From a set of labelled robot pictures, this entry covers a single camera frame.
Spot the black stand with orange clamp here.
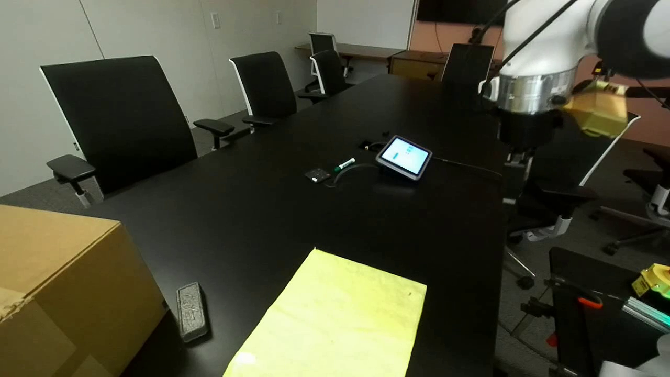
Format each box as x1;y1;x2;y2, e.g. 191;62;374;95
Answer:
546;246;661;377

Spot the black wall television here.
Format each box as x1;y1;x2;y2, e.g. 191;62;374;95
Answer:
415;0;505;23

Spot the brown cardboard box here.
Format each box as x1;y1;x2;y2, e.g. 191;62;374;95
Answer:
0;202;169;377

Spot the black office chair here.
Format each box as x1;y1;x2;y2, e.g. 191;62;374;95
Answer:
307;47;354;102
440;41;496;100
227;51;302;133
307;32;338;54
38;54;237;209

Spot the grey remote control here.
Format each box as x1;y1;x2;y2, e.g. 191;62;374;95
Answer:
174;280;212;343

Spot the small black adapter box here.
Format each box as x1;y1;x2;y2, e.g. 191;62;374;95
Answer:
303;166;332;186

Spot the office chair with white base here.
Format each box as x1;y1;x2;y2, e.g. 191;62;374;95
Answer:
601;146;670;258

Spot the touch panel tablet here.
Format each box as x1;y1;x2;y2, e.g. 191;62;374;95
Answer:
374;132;435;184

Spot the wooden credenza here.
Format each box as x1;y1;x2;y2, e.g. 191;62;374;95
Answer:
388;47;448;82

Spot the yellow towel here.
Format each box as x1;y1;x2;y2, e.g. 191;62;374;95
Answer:
221;246;429;377

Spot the yellow green plastic object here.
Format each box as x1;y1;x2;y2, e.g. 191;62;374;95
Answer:
630;262;670;302

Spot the green lit mount plate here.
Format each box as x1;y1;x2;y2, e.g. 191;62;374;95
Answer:
621;296;670;332

